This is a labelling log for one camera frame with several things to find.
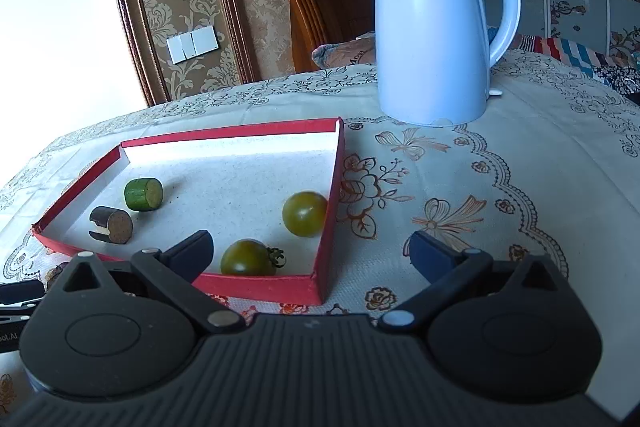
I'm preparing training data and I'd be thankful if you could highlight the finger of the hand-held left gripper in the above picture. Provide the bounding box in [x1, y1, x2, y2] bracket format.
[0, 281, 45, 307]

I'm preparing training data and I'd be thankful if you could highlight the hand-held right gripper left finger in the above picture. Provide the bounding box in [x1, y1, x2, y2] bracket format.
[62, 230, 246, 334]

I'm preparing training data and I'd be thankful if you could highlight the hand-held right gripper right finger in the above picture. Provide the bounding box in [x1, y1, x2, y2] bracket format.
[378, 231, 573, 333]

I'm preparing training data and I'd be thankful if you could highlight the green tomato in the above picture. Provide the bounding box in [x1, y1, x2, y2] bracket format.
[220, 238, 287, 278]
[282, 191, 328, 238]

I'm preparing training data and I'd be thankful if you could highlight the small eggplant piece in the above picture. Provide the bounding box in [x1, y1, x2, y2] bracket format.
[89, 206, 134, 244]

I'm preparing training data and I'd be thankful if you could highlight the green cucumber piece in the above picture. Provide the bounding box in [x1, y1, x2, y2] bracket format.
[124, 177, 164, 211]

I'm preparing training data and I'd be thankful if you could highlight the red shallow cardboard tray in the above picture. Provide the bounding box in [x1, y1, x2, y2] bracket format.
[31, 117, 346, 306]

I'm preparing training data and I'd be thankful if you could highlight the printed pillow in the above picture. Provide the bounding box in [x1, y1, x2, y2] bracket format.
[311, 32, 378, 70]

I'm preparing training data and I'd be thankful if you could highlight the light blue electric kettle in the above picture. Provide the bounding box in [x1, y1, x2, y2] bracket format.
[354, 0, 522, 128]

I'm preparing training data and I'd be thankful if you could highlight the colourful patterned bed blanket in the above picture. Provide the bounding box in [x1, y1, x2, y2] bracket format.
[492, 27, 640, 108]

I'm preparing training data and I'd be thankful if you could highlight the brown wooden headboard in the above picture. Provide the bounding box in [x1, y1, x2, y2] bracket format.
[271, 0, 378, 75]

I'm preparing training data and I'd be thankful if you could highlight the white wall light switch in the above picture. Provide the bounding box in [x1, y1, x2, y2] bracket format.
[166, 25, 219, 64]

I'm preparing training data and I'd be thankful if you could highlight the brown wooden wall trim frame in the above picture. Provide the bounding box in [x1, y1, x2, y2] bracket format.
[102, 0, 258, 108]

